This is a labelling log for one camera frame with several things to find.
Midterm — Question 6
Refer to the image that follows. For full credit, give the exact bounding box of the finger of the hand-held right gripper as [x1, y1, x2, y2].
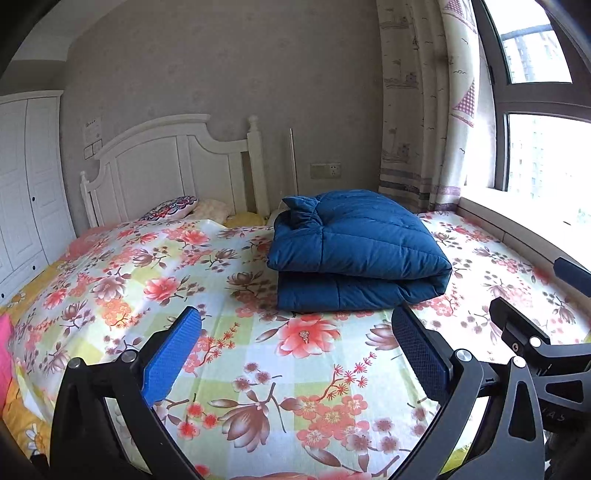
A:
[488, 296, 555, 357]
[553, 257, 591, 298]

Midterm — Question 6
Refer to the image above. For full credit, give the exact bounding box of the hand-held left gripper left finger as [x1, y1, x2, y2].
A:
[48, 305, 204, 480]

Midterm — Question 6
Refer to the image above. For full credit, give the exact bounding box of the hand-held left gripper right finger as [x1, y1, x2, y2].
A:
[390, 305, 546, 480]

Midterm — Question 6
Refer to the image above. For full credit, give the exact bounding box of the blue quilted jacket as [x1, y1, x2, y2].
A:
[267, 189, 452, 313]

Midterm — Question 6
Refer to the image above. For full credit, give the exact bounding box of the white window sill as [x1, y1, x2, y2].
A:
[457, 194, 591, 287]

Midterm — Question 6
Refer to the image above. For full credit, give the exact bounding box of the floral bed quilt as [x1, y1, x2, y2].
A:
[0, 210, 591, 480]

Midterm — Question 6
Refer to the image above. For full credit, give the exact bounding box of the patterned pillow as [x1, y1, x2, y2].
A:
[141, 196, 199, 221]

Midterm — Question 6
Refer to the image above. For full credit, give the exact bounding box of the beige pillow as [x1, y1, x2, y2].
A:
[194, 198, 236, 220]

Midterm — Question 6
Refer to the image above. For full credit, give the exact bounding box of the bright pink cloth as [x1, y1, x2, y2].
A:
[0, 314, 14, 393]

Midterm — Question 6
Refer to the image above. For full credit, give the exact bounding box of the white bed headboard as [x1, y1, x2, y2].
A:
[79, 114, 271, 227]

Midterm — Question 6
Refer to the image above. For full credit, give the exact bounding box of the window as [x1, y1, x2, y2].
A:
[471, 0, 591, 217]

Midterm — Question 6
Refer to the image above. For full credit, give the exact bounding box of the white wardrobe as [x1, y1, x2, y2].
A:
[0, 90, 77, 305]

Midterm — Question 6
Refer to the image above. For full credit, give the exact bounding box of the thin white lamp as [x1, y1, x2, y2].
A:
[288, 128, 298, 199]

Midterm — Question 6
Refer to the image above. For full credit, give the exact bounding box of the printed curtain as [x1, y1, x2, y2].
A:
[376, 0, 478, 213]

